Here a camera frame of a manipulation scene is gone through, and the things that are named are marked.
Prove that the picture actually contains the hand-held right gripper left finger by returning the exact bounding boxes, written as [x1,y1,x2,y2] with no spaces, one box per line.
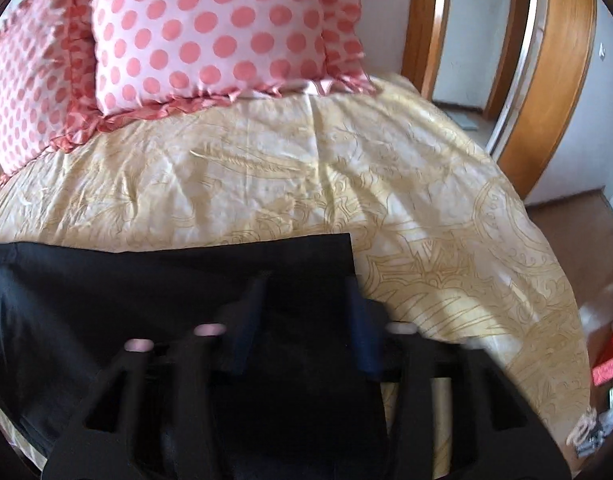
[40,270,267,480]

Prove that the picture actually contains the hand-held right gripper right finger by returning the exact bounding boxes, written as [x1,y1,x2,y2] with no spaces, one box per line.
[347,287,571,480]

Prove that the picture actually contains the black pants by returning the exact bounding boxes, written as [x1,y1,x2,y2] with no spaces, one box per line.
[0,233,393,480]

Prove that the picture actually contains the yellow patterned bedspread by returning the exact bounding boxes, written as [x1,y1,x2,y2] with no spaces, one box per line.
[0,74,600,480]

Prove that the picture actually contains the clutter on floor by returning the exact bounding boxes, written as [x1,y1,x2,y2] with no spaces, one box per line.
[565,385,613,458]

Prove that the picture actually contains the red packet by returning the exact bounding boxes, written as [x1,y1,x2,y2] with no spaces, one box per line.
[591,336,613,387]

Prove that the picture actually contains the large pink polka-dot pillow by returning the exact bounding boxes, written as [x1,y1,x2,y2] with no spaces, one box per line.
[90,0,378,120]

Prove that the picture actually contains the wooden door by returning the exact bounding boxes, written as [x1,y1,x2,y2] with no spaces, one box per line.
[485,0,598,201]

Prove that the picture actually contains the small pink polka-dot pillow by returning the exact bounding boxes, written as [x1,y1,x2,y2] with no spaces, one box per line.
[0,0,107,181]

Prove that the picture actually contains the wooden door frame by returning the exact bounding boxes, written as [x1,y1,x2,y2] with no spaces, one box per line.
[401,0,537,121]

